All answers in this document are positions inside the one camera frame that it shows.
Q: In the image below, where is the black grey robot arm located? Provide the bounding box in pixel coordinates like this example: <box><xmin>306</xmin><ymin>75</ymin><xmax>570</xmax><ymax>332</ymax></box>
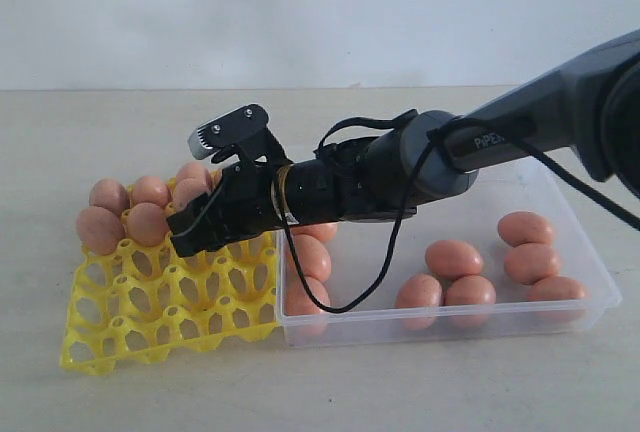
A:
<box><xmin>168</xmin><ymin>32</ymin><xmax>639</xmax><ymax>257</ymax></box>

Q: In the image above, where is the yellow plastic egg tray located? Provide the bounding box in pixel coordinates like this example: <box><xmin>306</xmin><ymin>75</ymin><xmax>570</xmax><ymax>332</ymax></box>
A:
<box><xmin>58</xmin><ymin>169</ymin><xmax>281</xmax><ymax>378</ymax></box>

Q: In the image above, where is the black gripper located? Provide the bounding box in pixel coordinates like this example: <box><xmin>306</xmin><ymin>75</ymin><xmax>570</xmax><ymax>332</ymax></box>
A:
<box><xmin>167</xmin><ymin>161</ymin><xmax>280</xmax><ymax>257</ymax></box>

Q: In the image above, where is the clear plastic box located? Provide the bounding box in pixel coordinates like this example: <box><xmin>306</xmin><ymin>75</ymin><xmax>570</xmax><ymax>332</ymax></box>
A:
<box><xmin>276</xmin><ymin>159</ymin><xmax>621</xmax><ymax>347</ymax></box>

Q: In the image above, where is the brown egg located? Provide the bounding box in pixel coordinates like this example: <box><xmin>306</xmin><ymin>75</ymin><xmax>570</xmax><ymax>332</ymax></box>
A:
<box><xmin>444</xmin><ymin>275</ymin><xmax>496</xmax><ymax>328</ymax></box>
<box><xmin>291</xmin><ymin>223</ymin><xmax>338</xmax><ymax>243</ymax></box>
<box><xmin>503</xmin><ymin>243</ymin><xmax>562</xmax><ymax>285</ymax></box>
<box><xmin>527</xmin><ymin>276</ymin><xmax>589</xmax><ymax>323</ymax></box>
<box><xmin>176</xmin><ymin>161</ymin><xmax>211</xmax><ymax>185</ymax></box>
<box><xmin>131</xmin><ymin>175</ymin><xmax>171</xmax><ymax>208</ymax></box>
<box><xmin>173</xmin><ymin>178</ymin><xmax>208</xmax><ymax>211</ymax></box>
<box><xmin>293</xmin><ymin>234</ymin><xmax>332</xmax><ymax>283</ymax></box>
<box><xmin>89</xmin><ymin>178</ymin><xmax>130</xmax><ymax>216</ymax></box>
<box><xmin>395</xmin><ymin>273</ymin><xmax>443</xmax><ymax>330</ymax></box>
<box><xmin>497</xmin><ymin>211</ymin><xmax>555</xmax><ymax>247</ymax></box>
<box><xmin>425</xmin><ymin>239</ymin><xmax>484</xmax><ymax>280</ymax></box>
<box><xmin>127</xmin><ymin>203</ymin><xmax>168</xmax><ymax>247</ymax></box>
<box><xmin>284</xmin><ymin>276</ymin><xmax>331</xmax><ymax>336</ymax></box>
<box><xmin>75</xmin><ymin>206</ymin><xmax>125</xmax><ymax>255</ymax></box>

